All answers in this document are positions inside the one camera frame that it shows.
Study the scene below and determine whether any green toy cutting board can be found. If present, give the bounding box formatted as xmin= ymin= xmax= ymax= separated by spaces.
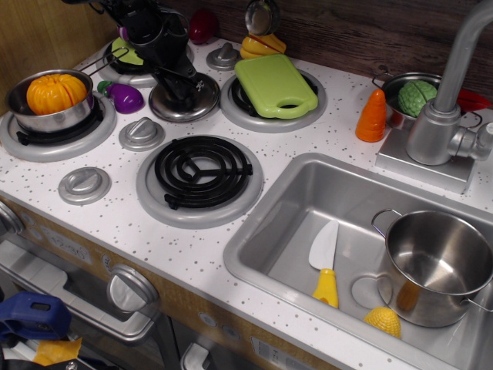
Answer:
xmin=234 ymin=54 xmax=318 ymax=119

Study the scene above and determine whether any back right stove burner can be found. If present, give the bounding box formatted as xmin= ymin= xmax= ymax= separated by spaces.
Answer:
xmin=220 ymin=70 xmax=327 ymax=133

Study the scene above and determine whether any hanging steel ladle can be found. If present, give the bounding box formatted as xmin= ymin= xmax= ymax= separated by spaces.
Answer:
xmin=245 ymin=0 xmax=280 ymax=36

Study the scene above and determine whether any orange toy carrot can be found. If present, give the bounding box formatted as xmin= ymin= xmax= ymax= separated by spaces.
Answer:
xmin=355 ymin=89 xmax=387 ymax=143

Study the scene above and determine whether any green toy cabbage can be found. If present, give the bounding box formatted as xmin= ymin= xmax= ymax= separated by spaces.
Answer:
xmin=397 ymin=80 xmax=438 ymax=118

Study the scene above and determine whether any back left stove burner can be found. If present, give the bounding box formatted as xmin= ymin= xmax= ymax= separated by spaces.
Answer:
xmin=92 ymin=37 xmax=196 ymax=88

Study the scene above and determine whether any yellow cloth scrap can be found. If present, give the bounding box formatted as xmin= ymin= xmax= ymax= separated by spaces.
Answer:
xmin=33 ymin=338 xmax=82 ymax=366

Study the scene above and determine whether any silver oven door handle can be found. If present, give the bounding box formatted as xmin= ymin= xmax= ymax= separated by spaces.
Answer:
xmin=1 ymin=240 xmax=156 ymax=345

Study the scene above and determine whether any green toy plate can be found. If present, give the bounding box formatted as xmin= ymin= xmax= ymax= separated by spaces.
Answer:
xmin=110 ymin=37 xmax=143 ymax=66

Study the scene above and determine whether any purple toy eggplant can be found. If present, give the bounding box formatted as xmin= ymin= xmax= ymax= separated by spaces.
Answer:
xmin=97 ymin=80 xmax=145 ymax=114

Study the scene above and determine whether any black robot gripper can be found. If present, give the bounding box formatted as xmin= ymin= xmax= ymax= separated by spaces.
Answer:
xmin=107 ymin=1 xmax=204 ymax=103

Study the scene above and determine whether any silver knob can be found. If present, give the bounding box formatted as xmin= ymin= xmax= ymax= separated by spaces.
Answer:
xmin=58 ymin=166 xmax=112 ymax=206
xmin=119 ymin=117 xmax=166 ymax=152
xmin=206 ymin=42 xmax=241 ymax=71

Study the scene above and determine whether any small steel pot back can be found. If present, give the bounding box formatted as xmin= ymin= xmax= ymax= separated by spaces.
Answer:
xmin=372 ymin=72 xmax=441 ymax=131

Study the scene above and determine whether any silver knob middle left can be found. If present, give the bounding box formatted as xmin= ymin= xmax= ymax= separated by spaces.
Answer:
xmin=119 ymin=117 xmax=166 ymax=152

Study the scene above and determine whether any silver knob back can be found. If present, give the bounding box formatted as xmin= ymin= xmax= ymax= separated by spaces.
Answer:
xmin=206 ymin=42 xmax=241 ymax=71

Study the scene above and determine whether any round steel pot lid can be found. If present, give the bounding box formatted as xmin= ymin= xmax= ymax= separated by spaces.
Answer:
xmin=149 ymin=74 xmax=220 ymax=123

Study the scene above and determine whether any silver toy faucet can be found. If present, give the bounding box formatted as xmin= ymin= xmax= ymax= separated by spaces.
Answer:
xmin=376 ymin=1 xmax=492 ymax=193

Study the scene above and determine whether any large steel pot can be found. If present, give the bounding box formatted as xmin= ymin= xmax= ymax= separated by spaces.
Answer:
xmin=371 ymin=210 xmax=492 ymax=328

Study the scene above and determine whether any blue clamp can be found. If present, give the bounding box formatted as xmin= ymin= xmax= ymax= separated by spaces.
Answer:
xmin=1 ymin=291 xmax=72 ymax=341

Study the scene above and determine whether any yellow toy banana bunch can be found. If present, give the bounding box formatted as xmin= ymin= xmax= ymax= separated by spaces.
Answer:
xmin=240 ymin=34 xmax=287 ymax=59

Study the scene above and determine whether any silver oven dial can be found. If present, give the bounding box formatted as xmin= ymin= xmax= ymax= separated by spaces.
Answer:
xmin=0 ymin=202 xmax=25 ymax=237

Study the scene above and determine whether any left black stove burner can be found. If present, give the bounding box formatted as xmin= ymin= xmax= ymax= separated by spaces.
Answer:
xmin=1 ymin=92 xmax=116 ymax=163

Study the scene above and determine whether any orange toy pumpkin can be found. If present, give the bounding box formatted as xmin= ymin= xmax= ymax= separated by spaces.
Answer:
xmin=26 ymin=74 xmax=88 ymax=116

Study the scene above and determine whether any silver knob front left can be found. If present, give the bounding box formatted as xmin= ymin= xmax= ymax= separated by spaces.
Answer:
xmin=58 ymin=166 xmax=112 ymax=206

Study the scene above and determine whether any steel saucepan with handle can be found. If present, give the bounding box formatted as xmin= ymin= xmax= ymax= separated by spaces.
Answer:
xmin=5 ymin=47 xmax=130 ymax=134

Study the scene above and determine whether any yellow toy corn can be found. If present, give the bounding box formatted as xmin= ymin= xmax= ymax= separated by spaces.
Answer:
xmin=364 ymin=307 xmax=401 ymax=338

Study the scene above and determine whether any dark red toy fruit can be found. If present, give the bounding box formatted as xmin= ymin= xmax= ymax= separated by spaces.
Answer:
xmin=189 ymin=8 xmax=219 ymax=45

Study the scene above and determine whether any toy knife yellow handle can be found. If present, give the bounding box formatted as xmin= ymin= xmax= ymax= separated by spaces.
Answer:
xmin=308 ymin=220 xmax=339 ymax=308

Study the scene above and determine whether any red toy pepper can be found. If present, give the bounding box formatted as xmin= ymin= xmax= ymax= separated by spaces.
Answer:
xmin=457 ymin=89 xmax=492 ymax=113

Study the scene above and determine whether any black stove burner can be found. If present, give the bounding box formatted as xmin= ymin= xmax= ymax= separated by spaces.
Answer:
xmin=1 ymin=92 xmax=116 ymax=163
xmin=136 ymin=136 xmax=263 ymax=229

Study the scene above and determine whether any front black stove burner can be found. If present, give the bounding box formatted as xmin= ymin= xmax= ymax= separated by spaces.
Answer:
xmin=136 ymin=136 xmax=263 ymax=229

